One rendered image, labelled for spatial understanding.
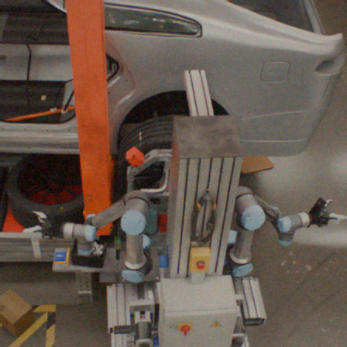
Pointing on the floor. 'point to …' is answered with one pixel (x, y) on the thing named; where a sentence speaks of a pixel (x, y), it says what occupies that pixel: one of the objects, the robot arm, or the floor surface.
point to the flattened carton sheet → (255, 163)
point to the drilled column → (84, 286)
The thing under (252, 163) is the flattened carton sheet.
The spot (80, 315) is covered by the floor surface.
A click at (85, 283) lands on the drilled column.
